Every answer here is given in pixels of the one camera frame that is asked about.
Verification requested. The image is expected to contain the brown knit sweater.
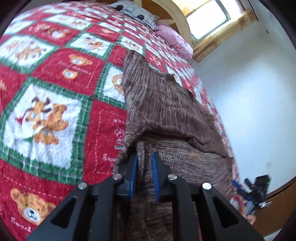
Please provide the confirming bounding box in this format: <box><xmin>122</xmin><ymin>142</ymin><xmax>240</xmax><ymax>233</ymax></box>
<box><xmin>113</xmin><ymin>50</ymin><xmax>234</xmax><ymax>240</ymax></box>

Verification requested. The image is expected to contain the right hand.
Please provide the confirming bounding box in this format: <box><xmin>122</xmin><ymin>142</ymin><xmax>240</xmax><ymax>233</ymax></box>
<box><xmin>239</xmin><ymin>206</ymin><xmax>256</xmax><ymax>225</ymax></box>

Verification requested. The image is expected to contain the red teddy bear quilt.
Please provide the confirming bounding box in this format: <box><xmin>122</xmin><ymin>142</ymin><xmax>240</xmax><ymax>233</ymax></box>
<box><xmin>1</xmin><ymin>1</ymin><xmax>231</xmax><ymax>240</ymax></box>

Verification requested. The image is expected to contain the pink pillow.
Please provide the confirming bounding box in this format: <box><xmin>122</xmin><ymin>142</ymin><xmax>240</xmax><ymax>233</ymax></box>
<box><xmin>156</xmin><ymin>24</ymin><xmax>193</xmax><ymax>60</ymax></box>

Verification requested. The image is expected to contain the yellow curtain right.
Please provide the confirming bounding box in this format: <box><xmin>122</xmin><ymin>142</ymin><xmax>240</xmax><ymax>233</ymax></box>
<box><xmin>192</xmin><ymin>1</ymin><xmax>257</xmax><ymax>62</ymax></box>

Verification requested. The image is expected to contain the cream wooden headboard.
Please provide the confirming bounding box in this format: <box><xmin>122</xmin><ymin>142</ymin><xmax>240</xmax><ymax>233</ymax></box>
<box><xmin>133</xmin><ymin>0</ymin><xmax>192</xmax><ymax>45</ymax></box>

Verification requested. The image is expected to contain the grey patterned pillow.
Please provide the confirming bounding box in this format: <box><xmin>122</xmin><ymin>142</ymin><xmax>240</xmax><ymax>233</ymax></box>
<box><xmin>107</xmin><ymin>1</ymin><xmax>159</xmax><ymax>30</ymax></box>

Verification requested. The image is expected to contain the window with white frame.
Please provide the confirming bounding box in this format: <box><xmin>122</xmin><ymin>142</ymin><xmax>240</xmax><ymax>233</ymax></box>
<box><xmin>174</xmin><ymin>0</ymin><xmax>244</xmax><ymax>41</ymax></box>

